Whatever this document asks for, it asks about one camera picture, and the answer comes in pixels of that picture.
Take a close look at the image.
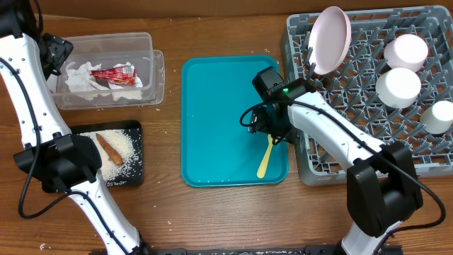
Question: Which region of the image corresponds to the white paper napkin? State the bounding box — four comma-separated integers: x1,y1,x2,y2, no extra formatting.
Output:
65,62,108,92

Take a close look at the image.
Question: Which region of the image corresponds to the yellow plastic spoon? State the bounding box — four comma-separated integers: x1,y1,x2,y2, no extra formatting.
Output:
256,134,273,179

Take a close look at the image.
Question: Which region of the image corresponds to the teal serving tray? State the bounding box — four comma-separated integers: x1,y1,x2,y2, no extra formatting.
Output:
180,55,289,188

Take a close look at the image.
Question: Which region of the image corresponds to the red snack wrapper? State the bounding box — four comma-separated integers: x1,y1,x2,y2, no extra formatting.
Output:
91,66,137,85

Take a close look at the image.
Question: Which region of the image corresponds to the large white plate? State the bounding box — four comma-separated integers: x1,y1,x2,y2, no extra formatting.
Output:
308,6,352,75

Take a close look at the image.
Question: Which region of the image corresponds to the pile of white rice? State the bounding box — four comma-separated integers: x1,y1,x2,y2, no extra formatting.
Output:
80,129,142,186

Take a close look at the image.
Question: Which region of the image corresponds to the cream bowl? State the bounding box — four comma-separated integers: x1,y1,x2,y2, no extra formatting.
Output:
375,67,421,108

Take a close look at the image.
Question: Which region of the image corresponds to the pink white bowl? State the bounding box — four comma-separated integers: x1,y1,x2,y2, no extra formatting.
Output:
384,34,428,72

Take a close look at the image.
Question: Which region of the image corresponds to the cream cup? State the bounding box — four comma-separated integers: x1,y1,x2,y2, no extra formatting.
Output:
420,101,452,134

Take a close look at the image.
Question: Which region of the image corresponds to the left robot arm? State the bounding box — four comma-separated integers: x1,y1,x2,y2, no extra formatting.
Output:
1,0,153,254

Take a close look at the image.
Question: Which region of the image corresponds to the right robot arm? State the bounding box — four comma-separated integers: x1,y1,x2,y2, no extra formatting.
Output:
247,67,423,254

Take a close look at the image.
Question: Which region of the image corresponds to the grey dishwasher rack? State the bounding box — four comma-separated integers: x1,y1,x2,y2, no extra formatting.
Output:
281,6,452,177

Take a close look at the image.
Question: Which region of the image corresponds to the clear plastic bin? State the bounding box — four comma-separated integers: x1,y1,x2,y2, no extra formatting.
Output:
47,32,165,110

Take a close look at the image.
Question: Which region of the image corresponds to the black tray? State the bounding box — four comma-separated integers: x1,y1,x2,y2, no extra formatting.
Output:
41,119,144,193

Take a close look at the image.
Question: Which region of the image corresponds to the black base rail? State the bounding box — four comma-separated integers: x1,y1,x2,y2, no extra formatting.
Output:
148,244,404,255

